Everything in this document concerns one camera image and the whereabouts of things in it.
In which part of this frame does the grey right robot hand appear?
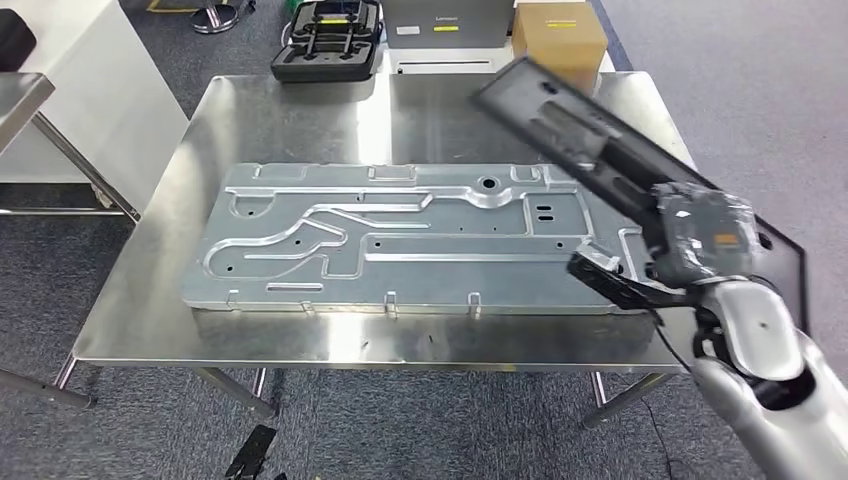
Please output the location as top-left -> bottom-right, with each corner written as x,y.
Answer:
652,182 -> 761,291

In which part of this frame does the black plastic plate part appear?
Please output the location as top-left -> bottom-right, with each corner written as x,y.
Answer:
471,56 -> 810,336

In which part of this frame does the stainless steel workbench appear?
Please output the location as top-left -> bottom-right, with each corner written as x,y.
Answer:
52,69 -> 698,432

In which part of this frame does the brown cardboard box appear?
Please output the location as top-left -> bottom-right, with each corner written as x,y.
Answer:
511,1 -> 609,94

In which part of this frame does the stamped sheet metal panel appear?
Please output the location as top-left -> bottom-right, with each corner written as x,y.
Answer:
180,162 -> 657,318

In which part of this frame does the white flat device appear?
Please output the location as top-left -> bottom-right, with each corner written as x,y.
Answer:
387,47 -> 515,75

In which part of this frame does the black foam tool case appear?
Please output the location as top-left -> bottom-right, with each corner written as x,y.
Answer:
270,0 -> 384,84

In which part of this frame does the chrome stanchion base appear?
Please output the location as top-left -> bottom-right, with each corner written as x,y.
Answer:
190,0 -> 240,34

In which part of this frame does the white partition board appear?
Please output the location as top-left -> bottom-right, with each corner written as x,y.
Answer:
0,0 -> 190,213

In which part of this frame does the black padded object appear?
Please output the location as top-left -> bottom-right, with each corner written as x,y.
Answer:
0,9 -> 38,73

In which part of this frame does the black floor cable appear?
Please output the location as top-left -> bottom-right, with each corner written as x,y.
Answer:
639,397 -> 678,480

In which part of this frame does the black left wrist camera bracket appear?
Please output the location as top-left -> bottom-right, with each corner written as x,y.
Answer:
223,425 -> 280,480

